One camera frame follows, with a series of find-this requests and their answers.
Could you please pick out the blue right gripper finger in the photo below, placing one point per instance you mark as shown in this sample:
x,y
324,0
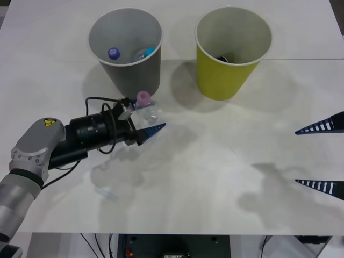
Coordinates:
x,y
326,125
326,186

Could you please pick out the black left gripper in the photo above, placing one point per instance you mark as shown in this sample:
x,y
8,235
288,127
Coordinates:
x,y
121,132

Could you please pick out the clear bottle with pink cap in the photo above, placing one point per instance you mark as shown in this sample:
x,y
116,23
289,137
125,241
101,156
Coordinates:
x,y
147,115

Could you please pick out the silver and black left arm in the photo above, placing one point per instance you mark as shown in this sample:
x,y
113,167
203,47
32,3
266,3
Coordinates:
x,y
35,142

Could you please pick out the grey plastic bin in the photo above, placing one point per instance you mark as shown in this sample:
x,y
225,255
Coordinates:
x,y
134,78

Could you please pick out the clear bottle with blue cap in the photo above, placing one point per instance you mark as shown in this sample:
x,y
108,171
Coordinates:
x,y
144,53

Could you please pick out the bottle with purple cap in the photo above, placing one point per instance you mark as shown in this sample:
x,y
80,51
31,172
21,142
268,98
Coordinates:
x,y
113,53

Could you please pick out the yellow-green plastic bin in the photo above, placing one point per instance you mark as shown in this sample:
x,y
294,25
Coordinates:
x,y
223,78

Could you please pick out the black can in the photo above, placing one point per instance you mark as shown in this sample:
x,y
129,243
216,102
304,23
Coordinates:
x,y
222,58

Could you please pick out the black robot torso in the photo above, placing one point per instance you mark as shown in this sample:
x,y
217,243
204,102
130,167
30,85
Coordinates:
x,y
174,246

